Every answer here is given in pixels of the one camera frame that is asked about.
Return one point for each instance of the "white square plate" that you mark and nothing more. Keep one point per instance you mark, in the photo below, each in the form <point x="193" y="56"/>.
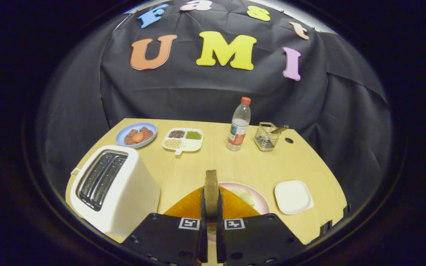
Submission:
<point x="293" y="197"/>

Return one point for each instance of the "white toaster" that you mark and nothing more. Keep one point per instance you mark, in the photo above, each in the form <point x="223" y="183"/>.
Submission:
<point x="131" y="199"/>

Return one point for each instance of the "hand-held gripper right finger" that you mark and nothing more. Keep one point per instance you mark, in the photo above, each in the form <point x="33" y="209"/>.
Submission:
<point x="220" y="229"/>

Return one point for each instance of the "blue round plate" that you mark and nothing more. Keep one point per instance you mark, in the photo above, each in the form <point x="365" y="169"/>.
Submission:
<point x="121" y="139"/>

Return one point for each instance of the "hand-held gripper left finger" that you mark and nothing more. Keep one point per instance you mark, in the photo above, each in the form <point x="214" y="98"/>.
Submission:
<point x="203" y="221"/>

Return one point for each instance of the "black backdrop cloth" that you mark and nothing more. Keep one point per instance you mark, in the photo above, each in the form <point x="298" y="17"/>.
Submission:
<point x="198" y="96"/>

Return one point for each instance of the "green lettuce leaf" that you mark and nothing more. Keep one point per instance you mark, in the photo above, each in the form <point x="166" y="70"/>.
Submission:
<point x="244" y="195"/>

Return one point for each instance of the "red tomato slice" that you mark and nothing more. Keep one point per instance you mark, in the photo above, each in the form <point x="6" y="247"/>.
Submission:
<point x="138" y="137"/>

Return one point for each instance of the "white divided bean tray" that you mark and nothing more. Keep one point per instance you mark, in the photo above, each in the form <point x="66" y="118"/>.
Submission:
<point x="192" y="146"/>

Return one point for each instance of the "brown meat pieces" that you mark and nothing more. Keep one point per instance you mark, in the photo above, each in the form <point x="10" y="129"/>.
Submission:
<point x="147" y="132"/>

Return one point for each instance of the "brown bread slice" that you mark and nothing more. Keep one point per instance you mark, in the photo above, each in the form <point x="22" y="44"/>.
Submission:
<point x="211" y="192"/>

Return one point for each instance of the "pink round plate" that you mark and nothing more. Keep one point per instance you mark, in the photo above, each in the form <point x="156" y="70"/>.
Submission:
<point x="261" y="203"/>

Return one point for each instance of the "clear plastic water bottle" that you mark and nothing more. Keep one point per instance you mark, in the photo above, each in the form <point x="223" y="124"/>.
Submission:
<point x="239" y="129"/>

